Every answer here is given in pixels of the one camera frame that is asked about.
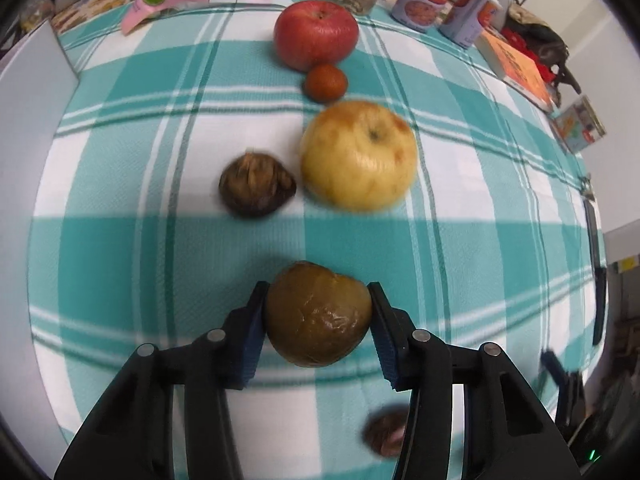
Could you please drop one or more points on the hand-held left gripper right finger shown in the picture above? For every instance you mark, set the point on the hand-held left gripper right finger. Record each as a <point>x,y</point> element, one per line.
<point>385,345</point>

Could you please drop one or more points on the red cloth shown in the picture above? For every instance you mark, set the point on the red cloth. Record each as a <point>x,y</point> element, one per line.
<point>520,42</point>

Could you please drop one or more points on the yellow apple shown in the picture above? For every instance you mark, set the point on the yellow apple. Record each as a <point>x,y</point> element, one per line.
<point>357,157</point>

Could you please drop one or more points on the key bunch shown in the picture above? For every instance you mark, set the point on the key bunch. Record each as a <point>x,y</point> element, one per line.
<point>588,187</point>

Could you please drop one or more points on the red apple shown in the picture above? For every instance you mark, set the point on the red apple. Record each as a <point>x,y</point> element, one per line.
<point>315,35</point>

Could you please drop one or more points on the clear bag of snacks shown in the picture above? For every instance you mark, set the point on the clear bag of snacks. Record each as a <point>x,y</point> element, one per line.
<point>36,12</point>

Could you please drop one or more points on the white cardboard box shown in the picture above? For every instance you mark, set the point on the white cardboard box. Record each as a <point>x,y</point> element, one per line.
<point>30,110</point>

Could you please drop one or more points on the small red jujube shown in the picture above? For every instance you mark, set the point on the small red jujube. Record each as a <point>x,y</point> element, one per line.
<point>326,82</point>

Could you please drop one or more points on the dried brown mushroom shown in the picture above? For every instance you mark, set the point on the dried brown mushroom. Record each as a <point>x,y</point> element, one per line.
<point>256,185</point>
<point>382,432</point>

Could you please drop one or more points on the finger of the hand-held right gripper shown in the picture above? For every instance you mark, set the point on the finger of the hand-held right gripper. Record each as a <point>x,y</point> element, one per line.
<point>555,367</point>

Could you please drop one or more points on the small jar with printed label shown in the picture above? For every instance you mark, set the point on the small jar with printed label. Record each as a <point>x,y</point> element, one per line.
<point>577,125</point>

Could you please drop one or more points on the orange book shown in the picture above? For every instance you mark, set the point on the orange book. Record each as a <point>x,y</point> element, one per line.
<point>517,67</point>

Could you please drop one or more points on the dark bag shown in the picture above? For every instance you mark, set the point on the dark bag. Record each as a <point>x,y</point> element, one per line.
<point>545,40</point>

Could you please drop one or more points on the brown-green pear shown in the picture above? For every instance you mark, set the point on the brown-green pear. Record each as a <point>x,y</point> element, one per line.
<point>317,315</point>

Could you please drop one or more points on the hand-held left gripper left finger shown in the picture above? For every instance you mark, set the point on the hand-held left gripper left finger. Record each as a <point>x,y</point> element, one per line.
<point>252,340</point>

